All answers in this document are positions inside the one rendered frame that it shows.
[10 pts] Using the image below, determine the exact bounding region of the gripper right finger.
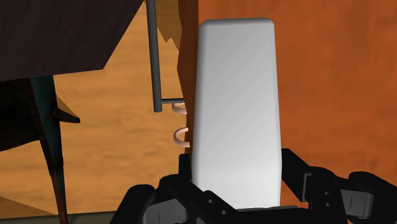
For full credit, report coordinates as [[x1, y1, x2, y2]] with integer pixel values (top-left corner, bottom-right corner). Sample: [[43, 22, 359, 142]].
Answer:
[[280, 148, 397, 224]]

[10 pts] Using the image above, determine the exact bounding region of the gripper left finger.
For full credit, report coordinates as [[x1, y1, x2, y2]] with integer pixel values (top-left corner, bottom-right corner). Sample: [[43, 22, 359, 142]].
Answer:
[[109, 153, 240, 224]]

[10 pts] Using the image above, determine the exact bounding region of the white rounded block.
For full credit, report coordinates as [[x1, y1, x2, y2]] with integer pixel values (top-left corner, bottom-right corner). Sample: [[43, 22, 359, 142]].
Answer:
[[190, 18, 283, 210]]

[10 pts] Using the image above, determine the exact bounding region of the dark wooden table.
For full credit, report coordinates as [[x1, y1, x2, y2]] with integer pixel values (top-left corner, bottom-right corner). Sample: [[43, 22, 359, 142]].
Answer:
[[0, 0, 144, 224]]

